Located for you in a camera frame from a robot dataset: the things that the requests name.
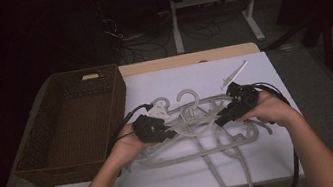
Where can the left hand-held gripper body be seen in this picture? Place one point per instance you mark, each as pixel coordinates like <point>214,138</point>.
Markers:
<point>148,130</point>

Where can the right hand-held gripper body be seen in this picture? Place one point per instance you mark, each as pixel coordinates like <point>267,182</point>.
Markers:
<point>246,97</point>

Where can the pile of grey hangers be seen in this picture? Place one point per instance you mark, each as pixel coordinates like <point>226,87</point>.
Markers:
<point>165,163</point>

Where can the grey plastic clothes hanger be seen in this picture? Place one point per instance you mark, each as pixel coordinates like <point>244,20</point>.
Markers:
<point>187,91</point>

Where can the brown woven basket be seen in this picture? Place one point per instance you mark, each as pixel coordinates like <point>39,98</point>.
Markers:
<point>76,131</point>

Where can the person's left hand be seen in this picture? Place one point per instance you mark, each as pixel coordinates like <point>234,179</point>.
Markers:
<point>127,145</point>

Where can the person's right hand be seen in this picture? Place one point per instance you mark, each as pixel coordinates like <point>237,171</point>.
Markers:
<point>271,109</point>

